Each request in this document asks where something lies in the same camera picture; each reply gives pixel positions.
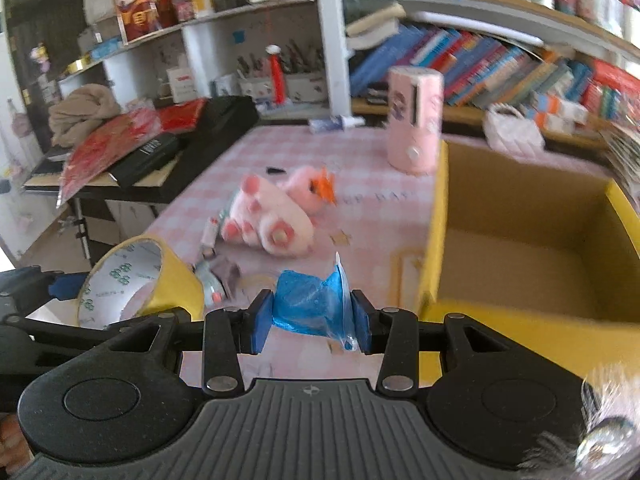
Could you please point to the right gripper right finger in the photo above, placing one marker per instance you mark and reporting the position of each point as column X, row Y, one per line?
column 368, row 324

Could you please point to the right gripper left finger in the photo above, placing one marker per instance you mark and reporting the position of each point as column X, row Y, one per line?
column 256, row 323

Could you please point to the blue plastic bag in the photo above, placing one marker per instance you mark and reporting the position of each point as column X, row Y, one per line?
column 307, row 305

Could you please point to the pink plush pig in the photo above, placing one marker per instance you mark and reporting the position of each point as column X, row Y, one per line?
column 261, row 215

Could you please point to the yellow tape roll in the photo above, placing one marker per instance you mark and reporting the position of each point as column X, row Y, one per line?
column 139, row 277

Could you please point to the green white toy figure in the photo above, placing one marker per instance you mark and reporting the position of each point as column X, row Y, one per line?
column 219, row 277

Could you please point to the pink checkered tablecloth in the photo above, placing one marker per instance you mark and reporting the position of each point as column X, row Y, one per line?
column 379, row 226

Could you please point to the yellow cardboard box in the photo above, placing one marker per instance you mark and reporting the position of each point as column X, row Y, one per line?
column 546, row 256

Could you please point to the black pen box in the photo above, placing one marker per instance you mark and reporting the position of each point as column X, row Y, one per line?
column 151, row 156

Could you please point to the white tube on table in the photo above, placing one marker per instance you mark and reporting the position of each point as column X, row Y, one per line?
column 335, row 123

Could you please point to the black keyboard case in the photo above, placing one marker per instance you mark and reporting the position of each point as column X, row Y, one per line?
column 223, row 122

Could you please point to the red paper packets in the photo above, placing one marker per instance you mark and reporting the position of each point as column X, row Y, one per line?
column 121, row 136

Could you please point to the beige folded cloth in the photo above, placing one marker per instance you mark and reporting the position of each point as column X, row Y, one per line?
column 82, row 112

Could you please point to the pink cylindrical humidifier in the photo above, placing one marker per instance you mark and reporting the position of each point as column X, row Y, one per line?
column 414, row 119

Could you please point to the white quilted handbag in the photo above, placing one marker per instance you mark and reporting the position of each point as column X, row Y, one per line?
column 509, row 132

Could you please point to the red tassel ornament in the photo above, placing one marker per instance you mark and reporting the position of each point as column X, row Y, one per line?
column 277, row 76

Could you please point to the white bookshelf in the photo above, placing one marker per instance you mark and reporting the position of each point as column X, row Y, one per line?
column 212, row 45

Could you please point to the row of colourful books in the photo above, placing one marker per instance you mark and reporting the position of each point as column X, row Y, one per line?
column 480, row 70

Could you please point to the fortune god figurine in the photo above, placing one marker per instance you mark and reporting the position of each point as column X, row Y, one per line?
column 140, row 18

